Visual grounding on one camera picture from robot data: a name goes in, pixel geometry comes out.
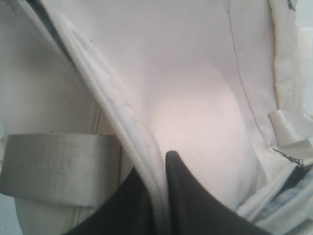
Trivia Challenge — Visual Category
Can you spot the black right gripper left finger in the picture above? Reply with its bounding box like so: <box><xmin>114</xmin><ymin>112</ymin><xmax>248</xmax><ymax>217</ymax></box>
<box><xmin>68</xmin><ymin>168</ymin><xmax>157</xmax><ymax>235</ymax></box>

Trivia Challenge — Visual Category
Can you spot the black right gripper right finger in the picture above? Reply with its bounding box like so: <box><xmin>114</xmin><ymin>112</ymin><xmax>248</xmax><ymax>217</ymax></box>
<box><xmin>165</xmin><ymin>151</ymin><xmax>267</xmax><ymax>235</ymax></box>

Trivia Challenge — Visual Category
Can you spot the metal zipper pull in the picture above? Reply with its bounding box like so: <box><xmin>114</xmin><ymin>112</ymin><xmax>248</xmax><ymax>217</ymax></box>
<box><xmin>273</xmin><ymin>149</ymin><xmax>304</xmax><ymax>168</ymax></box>

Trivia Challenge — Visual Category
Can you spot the cream white duffel bag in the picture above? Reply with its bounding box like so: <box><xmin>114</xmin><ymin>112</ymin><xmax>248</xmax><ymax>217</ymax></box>
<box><xmin>0</xmin><ymin>0</ymin><xmax>313</xmax><ymax>235</ymax></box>

